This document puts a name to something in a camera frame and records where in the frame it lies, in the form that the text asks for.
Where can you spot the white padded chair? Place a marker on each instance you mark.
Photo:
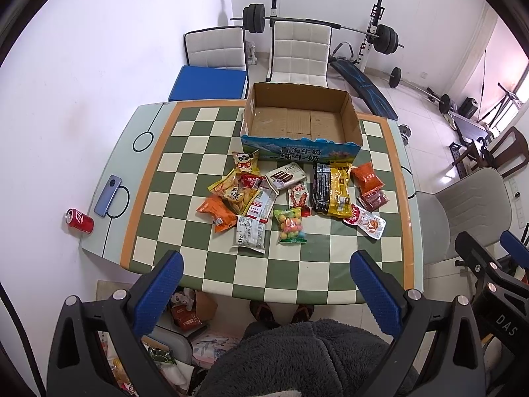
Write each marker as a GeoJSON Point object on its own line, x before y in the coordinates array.
{"type": "Point", "coordinates": [219, 47]}
{"type": "Point", "coordinates": [299, 53]}

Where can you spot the dark red snack packet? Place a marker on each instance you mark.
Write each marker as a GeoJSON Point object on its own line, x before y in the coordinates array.
{"type": "Point", "coordinates": [373, 200]}

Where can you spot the white padded chair centre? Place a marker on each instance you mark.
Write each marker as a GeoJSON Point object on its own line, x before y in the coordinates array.
{"type": "Point", "coordinates": [299, 53]}

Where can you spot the blue mat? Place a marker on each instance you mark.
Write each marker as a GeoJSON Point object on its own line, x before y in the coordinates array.
{"type": "Point", "coordinates": [207, 83]}

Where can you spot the orange cake snack packet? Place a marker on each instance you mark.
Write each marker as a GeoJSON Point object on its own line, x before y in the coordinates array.
{"type": "Point", "coordinates": [223, 218]}

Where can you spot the white chocolate wafer packet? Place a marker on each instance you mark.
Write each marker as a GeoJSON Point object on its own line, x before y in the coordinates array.
{"type": "Point", "coordinates": [285, 177]}

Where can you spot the barbell with black plates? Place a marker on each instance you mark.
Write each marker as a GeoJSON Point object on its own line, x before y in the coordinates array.
{"type": "Point", "coordinates": [385, 39]}

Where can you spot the small barbell on floor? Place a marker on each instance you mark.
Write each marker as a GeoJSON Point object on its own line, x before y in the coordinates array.
{"type": "Point", "coordinates": [444, 102]}

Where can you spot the red crinkled snack packet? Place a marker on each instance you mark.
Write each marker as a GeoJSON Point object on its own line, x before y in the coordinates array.
{"type": "Point", "coordinates": [250, 180]}

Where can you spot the white padded chair left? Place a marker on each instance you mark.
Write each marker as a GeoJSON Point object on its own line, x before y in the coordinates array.
{"type": "Point", "coordinates": [219, 47]}

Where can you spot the colourful candy balls bag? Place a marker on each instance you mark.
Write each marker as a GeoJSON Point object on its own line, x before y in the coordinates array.
{"type": "Point", "coordinates": [290, 225]}

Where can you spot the yellow panda chips bag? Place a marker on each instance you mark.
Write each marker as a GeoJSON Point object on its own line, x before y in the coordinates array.
{"type": "Point", "coordinates": [246, 162]}

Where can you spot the grey fleece clothing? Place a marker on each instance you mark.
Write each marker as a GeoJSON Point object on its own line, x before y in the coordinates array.
{"type": "Point", "coordinates": [321, 358]}

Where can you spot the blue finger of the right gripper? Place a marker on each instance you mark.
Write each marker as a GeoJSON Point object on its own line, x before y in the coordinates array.
{"type": "Point", "coordinates": [516, 249]}

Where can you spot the blue smartphone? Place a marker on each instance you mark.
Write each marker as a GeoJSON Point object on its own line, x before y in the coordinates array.
{"type": "Point", "coordinates": [107, 195]}

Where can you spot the brown wooden chair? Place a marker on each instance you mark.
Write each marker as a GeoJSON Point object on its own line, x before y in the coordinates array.
{"type": "Point", "coordinates": [511, 152]}

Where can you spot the red cola can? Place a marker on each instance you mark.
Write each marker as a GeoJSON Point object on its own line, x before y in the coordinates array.
{"type": "Point", "coordinates": [79, 221]}

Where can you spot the cardboard box with blue print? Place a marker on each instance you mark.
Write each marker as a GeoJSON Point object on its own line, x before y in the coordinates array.
{"type": "Point", "coordinates": [300, 122]}

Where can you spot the grey plastic chair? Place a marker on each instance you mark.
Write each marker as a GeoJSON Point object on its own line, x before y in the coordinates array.
{"type": "Point", "coordinates": [478, 204]}

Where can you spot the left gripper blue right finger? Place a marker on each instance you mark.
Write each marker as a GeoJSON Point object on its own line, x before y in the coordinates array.
{"type": "Point", "coordinates": [380, 290]}

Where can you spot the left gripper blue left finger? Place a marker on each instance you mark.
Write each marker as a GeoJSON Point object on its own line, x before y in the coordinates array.
{"type": "Point", "coordinates": [153, 291]}

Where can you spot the yellow snack packet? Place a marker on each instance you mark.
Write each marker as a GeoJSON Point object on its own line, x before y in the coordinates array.
{"type": "Point", "coordinates": [339, 200]}

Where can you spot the black weight bench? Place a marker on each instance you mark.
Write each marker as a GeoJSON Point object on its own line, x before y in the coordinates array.
{"type": "Point", "coordinates": [375, 100]}

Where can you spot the black snack packet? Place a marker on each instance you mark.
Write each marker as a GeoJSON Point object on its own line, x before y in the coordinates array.
{"type": "Point", "coordinates": [320, 189]}

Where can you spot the yellow egg snack bag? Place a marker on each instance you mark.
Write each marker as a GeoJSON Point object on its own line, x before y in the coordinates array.
{"type": "Point", "coordinates": [232, 193]}

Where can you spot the green checkered table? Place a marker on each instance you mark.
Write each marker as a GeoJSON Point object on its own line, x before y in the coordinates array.
{"type": "Point", "coordinates": [168, 186]}

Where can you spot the white silver biscuit packet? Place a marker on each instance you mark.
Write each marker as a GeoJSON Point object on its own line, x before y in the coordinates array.
{"type": "Point", "coordinates": [250, 233]}

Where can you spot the red white label packet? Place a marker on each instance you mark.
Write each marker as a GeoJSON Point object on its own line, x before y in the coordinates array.
{"type": "Point", "coordinates": [261, 204]}

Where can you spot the orange spicy snack packet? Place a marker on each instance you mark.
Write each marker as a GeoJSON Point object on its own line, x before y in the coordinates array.
{"type": "Point", "coordinates": [367, 179]}

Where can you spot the white red spicy strip packet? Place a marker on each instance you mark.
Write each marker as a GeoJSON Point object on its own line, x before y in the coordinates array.
{"type": "Point", "coordinates": [372, 225]}

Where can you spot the red white small snack packet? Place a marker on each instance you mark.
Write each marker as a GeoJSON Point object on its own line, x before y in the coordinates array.
{"type": "Point", "coordinates": [298, 197]}

